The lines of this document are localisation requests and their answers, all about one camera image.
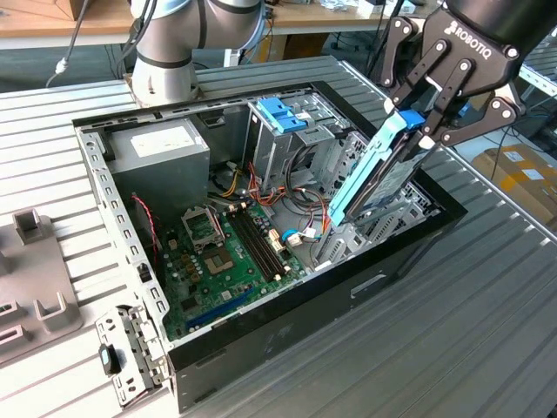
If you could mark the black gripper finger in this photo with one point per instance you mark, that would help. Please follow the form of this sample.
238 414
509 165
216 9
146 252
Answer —
459 87
398 52

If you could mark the hard disk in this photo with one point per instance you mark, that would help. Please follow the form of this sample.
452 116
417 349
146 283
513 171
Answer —
361 174

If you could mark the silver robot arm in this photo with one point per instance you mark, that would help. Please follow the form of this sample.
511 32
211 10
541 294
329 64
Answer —
165 43

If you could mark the grey metal disk bay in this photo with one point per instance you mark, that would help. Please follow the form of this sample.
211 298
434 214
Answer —
335 248

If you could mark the black stand pole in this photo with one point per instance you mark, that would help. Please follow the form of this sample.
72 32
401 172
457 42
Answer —
395 11

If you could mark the long wooden desk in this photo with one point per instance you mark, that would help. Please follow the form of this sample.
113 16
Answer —
330 19

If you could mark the brown cardboard box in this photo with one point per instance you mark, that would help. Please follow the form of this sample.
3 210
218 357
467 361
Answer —
513 183

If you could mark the blue plastic drive latch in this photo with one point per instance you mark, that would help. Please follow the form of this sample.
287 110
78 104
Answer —
283 115

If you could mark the grey metal drive cage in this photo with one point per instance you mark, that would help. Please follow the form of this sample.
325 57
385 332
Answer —
270 157

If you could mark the black RAM slot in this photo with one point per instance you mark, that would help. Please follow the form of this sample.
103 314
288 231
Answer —
262 244
251 249

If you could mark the grey power supply box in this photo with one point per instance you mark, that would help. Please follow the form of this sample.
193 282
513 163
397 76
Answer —
165 174

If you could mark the CPU socket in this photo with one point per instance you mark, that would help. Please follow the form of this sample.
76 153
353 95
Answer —
221 261

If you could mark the black open PC case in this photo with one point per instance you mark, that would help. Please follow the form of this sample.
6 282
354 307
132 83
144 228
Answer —
304 322

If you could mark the blue expansion slot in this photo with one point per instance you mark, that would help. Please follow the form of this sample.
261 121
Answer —
222 307

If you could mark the green motherboard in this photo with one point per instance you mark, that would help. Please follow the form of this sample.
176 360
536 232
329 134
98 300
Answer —
209 300

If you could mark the small cardboard box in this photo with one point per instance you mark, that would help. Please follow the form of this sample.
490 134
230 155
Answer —
74 8

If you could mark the grey parts rack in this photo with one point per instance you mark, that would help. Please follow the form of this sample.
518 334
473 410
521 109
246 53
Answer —
39 270

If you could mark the black blue case latch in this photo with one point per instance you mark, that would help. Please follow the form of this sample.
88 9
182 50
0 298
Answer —
109 359

